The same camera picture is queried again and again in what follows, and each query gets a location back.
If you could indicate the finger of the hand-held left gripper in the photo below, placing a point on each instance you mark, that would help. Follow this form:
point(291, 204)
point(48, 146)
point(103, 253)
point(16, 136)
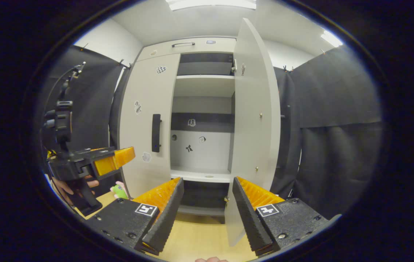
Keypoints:
point(114, 160)

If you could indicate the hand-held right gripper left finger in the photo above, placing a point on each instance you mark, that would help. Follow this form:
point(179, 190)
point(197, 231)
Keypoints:
point(165, 218)

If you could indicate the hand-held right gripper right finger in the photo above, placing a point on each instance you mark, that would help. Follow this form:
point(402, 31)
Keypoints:
point(252, 218)

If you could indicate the beige shoe cabinet door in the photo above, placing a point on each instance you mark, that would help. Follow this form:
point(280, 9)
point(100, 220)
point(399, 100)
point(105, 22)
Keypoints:
point(148, 91)
point(254, 145)

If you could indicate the beige double-door shoe cabinet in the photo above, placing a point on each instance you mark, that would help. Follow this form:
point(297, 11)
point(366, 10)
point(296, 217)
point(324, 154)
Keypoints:
point(206, 153)

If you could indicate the white cabinet shelf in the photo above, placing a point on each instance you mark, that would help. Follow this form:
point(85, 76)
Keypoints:
point(199, 176)
point(203, 85)

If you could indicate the beige cabinet drawer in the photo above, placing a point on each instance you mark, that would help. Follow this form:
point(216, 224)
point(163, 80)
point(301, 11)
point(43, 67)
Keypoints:
point(163, 49)

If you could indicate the green pink plush toy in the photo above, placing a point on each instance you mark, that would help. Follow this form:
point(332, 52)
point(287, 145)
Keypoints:
point(119, 191)

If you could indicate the black backdrop cloth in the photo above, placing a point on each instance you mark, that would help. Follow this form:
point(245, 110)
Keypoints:
point(338, 153)
point(94, 102)

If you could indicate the ceiling light panel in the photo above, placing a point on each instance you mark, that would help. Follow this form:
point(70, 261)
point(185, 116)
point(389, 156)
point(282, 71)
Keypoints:
point(210, 3)
point(331, 38)

